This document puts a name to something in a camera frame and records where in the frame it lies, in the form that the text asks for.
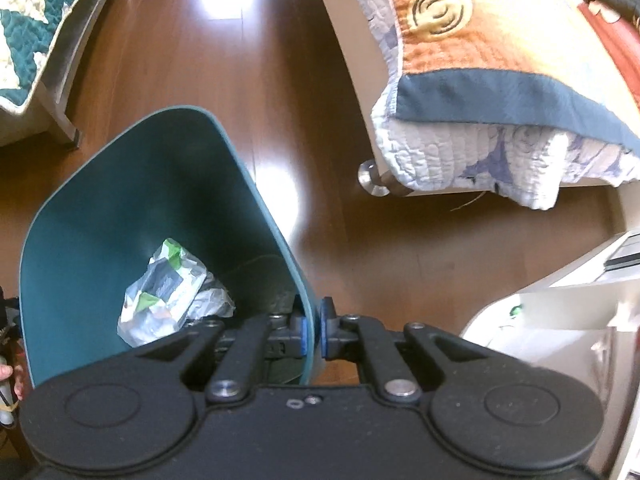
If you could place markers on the grey wooden bench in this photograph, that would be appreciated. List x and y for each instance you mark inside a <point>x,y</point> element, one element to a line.
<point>65,85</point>

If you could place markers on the dark green trash bin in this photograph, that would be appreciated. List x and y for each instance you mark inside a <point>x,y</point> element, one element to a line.
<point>100,235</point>

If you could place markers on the round metal bed foot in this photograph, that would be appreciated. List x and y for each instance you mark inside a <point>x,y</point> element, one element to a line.
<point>372,177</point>

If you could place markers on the red folded cloth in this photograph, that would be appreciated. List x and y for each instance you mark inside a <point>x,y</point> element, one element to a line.
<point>615,50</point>

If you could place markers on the white cabinet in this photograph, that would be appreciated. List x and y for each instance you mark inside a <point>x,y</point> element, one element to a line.
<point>550,330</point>

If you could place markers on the grey wrapper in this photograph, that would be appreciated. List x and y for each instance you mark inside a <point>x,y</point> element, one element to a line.
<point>212,300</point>

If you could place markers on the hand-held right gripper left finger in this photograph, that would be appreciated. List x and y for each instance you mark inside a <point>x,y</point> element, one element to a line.
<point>300,334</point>

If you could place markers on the green patterned quilt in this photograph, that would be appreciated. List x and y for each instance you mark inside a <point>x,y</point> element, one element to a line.
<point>25,20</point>

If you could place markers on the silver green foil packet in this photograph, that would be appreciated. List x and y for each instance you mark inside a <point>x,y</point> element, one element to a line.
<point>160,290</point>

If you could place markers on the person's left hand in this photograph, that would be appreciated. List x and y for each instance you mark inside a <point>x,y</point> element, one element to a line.
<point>7,377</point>

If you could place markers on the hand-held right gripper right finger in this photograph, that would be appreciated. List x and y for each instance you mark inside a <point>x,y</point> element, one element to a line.
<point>327,327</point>

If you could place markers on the white wooden bed frame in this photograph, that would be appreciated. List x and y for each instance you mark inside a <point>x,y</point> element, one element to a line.
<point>350,60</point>

